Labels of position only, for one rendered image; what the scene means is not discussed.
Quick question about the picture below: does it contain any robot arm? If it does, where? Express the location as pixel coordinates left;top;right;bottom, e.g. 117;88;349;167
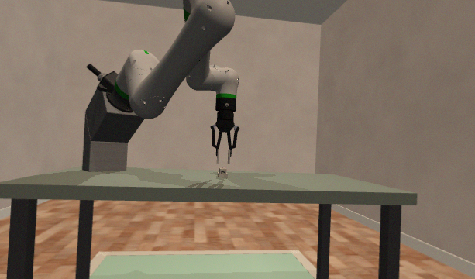
87;0;239;119

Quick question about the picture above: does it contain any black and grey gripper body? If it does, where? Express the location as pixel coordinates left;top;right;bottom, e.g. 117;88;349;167
216;112;235;133

